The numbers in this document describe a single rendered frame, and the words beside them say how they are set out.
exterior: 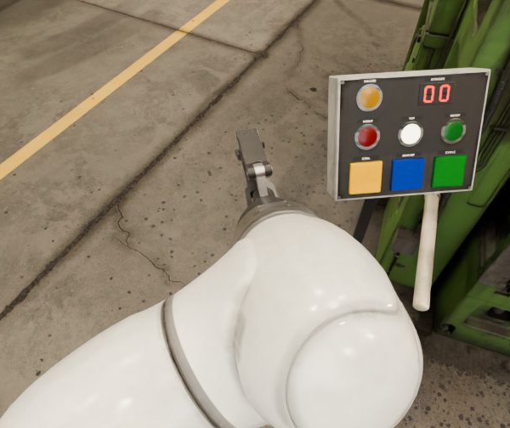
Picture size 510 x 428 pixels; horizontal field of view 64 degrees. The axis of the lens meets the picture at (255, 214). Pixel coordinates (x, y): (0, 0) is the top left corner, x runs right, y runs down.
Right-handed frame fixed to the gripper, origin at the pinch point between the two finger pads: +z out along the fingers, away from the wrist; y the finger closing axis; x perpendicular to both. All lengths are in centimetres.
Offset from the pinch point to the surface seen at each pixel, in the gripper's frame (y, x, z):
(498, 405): -115, -84, 66
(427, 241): -38, -56, 58
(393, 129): 1.8, -35.7, 32.6
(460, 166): -9, -51, 32
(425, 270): -43, -50, 50
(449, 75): 11, -48, 31
